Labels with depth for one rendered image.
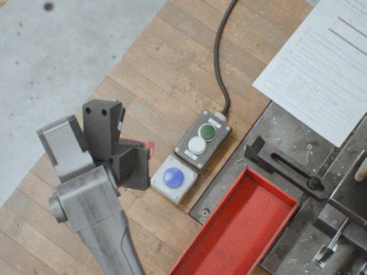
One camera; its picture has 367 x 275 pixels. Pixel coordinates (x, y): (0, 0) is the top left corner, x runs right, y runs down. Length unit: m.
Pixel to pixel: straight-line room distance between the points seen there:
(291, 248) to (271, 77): 0.34
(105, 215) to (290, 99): 0.67
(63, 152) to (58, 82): 1.53
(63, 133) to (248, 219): 0.56
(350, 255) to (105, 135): 0.61
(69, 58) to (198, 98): 1.09
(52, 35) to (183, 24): 1.07
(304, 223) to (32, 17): 1.45
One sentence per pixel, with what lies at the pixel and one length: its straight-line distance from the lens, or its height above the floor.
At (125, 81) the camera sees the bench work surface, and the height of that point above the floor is 0.90.
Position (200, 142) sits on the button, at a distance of 1.46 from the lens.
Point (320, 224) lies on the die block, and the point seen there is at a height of 0.94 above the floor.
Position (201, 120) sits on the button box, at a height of 0.93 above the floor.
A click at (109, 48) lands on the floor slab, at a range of 2.56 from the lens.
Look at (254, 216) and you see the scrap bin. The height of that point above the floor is 0.91.
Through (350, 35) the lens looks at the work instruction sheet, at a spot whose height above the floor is 0.90.
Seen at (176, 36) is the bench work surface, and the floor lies 0.90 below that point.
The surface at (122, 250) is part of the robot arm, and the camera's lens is 0.96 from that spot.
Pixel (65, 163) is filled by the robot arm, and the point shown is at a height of 1.38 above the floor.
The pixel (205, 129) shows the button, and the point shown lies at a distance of 1.47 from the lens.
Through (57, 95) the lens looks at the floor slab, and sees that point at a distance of 2.52.
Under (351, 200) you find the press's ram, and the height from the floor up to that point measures 1.14.
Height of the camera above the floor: 2.35
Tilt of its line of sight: 74 degrees down
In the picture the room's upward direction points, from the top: 5 degrees counter-clockwise
